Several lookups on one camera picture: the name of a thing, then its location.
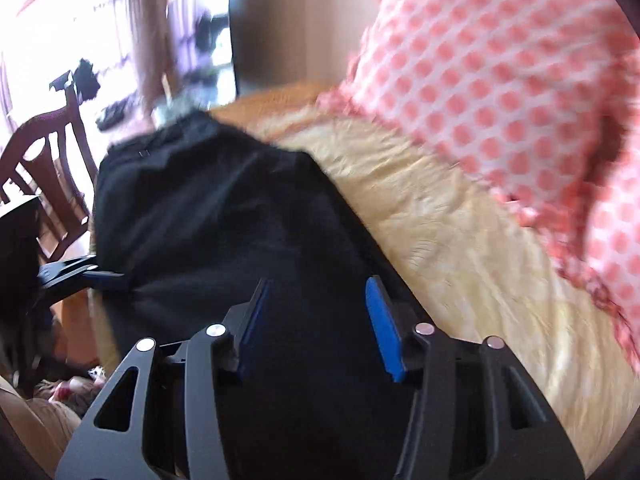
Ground yellow fuzzy blanket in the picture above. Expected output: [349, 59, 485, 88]
[87, 82, 631, 480]

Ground black pants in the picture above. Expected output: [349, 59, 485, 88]
[91, 110, 426, 480]

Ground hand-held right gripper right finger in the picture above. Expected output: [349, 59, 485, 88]
[365, 276, 586, 480]

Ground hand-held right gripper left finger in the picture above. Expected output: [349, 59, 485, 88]
[55, 278, 274, 480]

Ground beige curtain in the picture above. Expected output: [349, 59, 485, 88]
[124, 0, 173, 131]

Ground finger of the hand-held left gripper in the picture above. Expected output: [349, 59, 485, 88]
[37, 255, 128, 306]

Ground pink dotted pillow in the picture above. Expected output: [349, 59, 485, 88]
[316, 0, 640, 361]

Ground brown wooden chair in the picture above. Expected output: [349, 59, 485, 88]
[0, 72, 101, 261]

